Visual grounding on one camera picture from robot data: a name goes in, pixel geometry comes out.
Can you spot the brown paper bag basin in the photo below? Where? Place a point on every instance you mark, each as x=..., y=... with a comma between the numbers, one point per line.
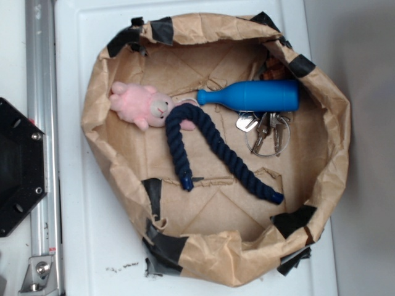
x=217, y=232

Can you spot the pink plush sheep toy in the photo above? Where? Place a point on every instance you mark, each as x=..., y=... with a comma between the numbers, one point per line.
x=143, y=106

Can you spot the blue plastic bottle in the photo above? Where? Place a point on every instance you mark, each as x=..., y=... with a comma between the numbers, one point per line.
x=255, y=96

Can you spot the brown woven object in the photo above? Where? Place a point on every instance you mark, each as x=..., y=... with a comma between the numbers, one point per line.
x=274, y=70

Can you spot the white plastic tray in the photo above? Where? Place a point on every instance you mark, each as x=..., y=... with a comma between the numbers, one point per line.
x=103, y=255

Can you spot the silver key bunch on ring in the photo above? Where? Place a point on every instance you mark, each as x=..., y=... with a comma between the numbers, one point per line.
x=265, y=124

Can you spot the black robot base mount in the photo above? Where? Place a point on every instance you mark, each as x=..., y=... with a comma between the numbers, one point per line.
x=23, y=182

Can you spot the aluminium extrusion rail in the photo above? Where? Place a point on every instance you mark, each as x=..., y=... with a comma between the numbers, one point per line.
x=45, y=272

